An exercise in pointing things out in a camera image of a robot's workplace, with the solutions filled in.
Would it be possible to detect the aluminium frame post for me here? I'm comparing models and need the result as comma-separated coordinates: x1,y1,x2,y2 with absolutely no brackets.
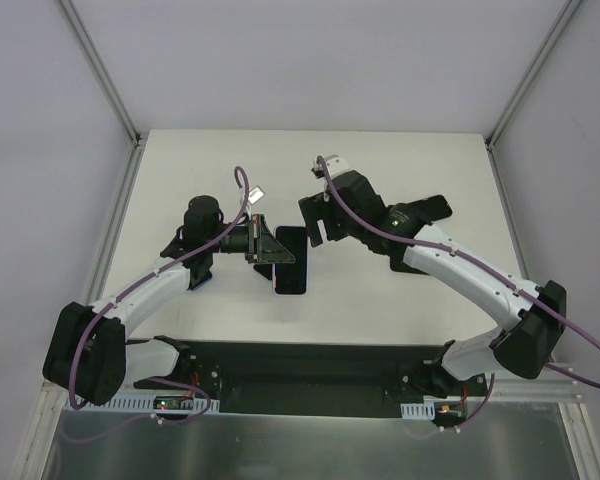
485,0,586,152
55,0,143,146

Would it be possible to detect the white cable duct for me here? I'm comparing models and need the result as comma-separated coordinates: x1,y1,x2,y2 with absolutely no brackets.
82,393,220,415
400,401,436,421

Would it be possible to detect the right aluminium frame post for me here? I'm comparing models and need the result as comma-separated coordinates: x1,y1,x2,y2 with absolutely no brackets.
485,0,586,152

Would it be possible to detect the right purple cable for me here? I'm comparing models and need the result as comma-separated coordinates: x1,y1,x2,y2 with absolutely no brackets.
317,154,600,441

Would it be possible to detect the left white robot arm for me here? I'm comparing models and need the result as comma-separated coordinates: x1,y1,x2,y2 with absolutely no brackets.
43,195,295,409

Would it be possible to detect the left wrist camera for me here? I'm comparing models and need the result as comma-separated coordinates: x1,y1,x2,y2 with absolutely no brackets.
247,186,265,205

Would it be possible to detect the black phone case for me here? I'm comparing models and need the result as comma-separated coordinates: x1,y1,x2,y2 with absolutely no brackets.
411,194,453,222
389,251,425,275

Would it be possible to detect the left white cable duct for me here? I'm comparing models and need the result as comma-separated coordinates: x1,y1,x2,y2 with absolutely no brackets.
82,393,220,415

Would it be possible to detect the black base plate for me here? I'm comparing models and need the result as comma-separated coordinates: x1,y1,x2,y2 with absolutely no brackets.
129,337,501,416

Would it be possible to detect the aluminium front rail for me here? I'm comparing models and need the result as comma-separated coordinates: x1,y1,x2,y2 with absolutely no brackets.
42,372,584,401

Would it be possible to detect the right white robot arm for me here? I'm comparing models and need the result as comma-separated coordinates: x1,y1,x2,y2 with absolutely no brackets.
299,170,566,398

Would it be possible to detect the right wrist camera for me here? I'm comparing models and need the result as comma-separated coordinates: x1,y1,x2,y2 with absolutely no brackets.
311,154,351,179

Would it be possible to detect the lilac cased phone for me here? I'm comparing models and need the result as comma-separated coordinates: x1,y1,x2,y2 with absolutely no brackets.
271,225,310,297

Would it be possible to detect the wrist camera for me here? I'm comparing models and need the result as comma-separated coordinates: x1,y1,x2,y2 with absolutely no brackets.
311,154,351,179
247,186,265,205

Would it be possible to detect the right white cable duct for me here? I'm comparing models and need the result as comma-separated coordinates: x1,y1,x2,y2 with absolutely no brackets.
400,401,436,421

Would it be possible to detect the black cased phone with ring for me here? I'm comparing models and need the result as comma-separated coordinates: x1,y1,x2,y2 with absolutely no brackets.
253,264,274,282

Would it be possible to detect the left aluminium frame post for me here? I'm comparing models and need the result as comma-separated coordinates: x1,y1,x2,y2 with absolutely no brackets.
55,0,143,146

